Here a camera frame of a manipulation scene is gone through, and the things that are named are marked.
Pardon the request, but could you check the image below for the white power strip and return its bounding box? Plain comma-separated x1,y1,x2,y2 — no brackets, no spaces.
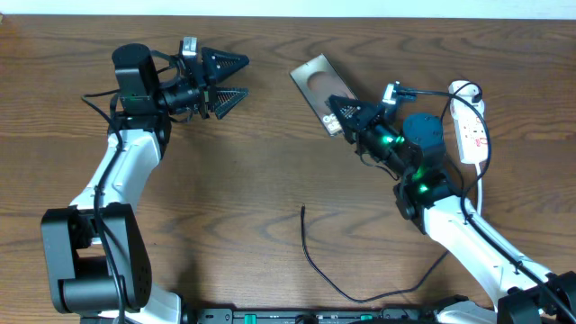
448,80,488,165

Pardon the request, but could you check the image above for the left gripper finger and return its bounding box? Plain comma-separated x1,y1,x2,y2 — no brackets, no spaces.
201,47,249,84
211,87,249,120

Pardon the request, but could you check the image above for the black charger cable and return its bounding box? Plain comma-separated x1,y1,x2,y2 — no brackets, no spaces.
300,204,449,304

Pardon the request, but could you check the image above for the black usb charger plug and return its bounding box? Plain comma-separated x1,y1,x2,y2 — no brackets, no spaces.
472,90,482,104

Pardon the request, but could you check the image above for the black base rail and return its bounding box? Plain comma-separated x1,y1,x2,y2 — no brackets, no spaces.
180,308,438,324

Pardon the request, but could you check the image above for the white power strip cord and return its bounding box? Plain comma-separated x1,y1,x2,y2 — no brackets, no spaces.
473,162,484,217

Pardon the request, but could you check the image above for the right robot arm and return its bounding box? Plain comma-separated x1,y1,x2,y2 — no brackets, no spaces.
328,95,575,323

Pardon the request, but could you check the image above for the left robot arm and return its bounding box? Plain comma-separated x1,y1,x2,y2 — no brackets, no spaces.
40,37,249,323

